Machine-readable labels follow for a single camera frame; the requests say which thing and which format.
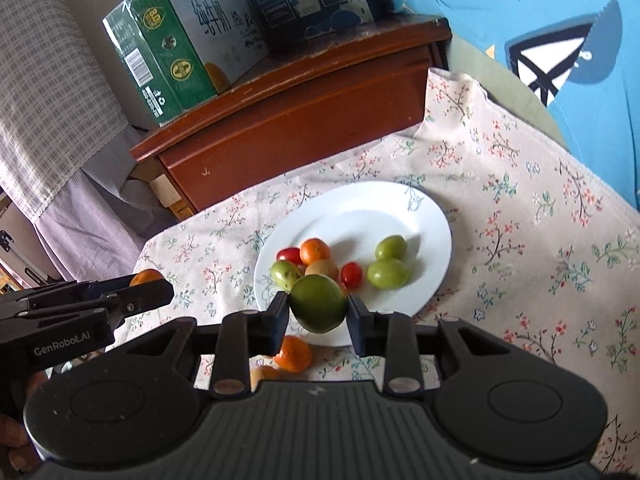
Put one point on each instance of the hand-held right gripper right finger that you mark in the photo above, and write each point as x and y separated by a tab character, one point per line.
356	325

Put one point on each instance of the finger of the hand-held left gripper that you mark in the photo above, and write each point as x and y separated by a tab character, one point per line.
80	289
145	297

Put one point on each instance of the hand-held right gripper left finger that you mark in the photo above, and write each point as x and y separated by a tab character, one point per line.
277	322

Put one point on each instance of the small orange mandarin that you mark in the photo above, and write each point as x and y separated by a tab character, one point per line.
315	251
294	353
146	277

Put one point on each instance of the large green jujube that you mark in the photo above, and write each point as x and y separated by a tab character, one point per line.
318	302

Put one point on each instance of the red cherry tomato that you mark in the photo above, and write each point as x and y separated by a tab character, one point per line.
288	255
351	275

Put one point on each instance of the white plate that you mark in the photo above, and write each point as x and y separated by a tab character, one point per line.
350	210

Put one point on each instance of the person's left hand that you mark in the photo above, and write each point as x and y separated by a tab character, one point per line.
12	435

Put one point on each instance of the spotted green jujube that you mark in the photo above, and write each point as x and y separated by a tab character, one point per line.
285	275

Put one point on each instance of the small cardboard box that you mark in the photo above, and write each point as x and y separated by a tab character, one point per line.
170	195

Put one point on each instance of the floral tablecloth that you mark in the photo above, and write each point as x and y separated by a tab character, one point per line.
525	260

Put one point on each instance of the wooden nightstand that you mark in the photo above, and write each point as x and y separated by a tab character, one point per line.
300	120

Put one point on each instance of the checked cloth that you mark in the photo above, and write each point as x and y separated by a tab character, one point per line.
50	85

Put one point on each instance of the green milk carton box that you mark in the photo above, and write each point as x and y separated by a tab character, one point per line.
165	50

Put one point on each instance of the olive green cushion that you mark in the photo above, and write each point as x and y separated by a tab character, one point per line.
500	85

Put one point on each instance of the blue carton box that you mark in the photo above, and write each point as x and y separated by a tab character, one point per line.
310	0

